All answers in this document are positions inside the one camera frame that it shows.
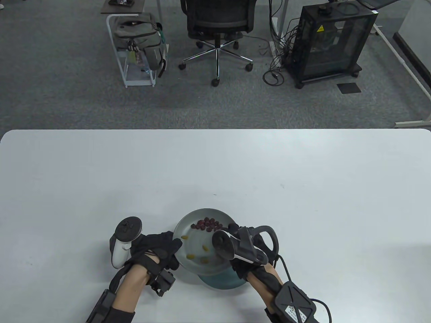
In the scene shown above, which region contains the grey desk leg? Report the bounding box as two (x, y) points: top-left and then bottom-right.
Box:
(273, 0), (289, 37)

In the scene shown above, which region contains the white left hand controller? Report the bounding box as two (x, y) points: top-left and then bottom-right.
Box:
(110, 217), (143, 269)

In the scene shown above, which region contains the pile of dark red raisins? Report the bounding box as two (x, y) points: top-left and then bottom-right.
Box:
(191, 217), (223, 232)

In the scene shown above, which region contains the grey backpack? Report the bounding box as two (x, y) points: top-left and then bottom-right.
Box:
(112, 13), (169, 78)

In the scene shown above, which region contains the teal plate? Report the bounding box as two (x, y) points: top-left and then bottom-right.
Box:
(198, 267), (247, 290)

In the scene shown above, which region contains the white desk frame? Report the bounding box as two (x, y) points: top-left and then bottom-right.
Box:
(370, 24), (431, 129)

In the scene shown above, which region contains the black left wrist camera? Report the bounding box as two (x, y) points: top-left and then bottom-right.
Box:
(151, 271), (176, 296)

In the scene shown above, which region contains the person's left hand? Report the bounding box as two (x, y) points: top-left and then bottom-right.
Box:
(125, 231), (184, 276)

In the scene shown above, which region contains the black left forearm tracker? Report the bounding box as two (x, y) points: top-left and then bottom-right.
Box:
(86, 289), (117, 323)

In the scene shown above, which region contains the white frame side table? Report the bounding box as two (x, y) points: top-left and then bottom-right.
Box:
(100, 0), (163, 88)

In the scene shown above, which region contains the grey plate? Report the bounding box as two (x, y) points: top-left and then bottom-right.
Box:
(172, 209), (240, 275)

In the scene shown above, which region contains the white partition panel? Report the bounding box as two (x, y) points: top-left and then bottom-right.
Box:
(393, 0), (431, 98)

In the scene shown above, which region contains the person's right forearm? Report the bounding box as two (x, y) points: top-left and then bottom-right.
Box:
(246, 264), (287, 312)

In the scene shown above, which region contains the black wheeled cabinet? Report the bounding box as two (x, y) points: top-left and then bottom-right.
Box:
(286, 2), (378, 89)

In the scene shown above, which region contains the person's right hand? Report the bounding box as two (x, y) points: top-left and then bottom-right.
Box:
(226, 223), (276, 281)

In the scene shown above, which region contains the black office chair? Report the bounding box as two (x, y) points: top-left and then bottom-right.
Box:
(178, 0), (258, 87)

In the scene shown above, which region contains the tangle of black cables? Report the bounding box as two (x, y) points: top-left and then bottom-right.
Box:
(259, 13), (301, 86)

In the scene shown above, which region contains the person's left forearm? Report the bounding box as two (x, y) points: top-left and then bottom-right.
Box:
(108, 263), (151, 323)

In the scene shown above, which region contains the black right forearm tracker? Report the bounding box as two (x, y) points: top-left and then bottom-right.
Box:
(271, 281), (317, 322)

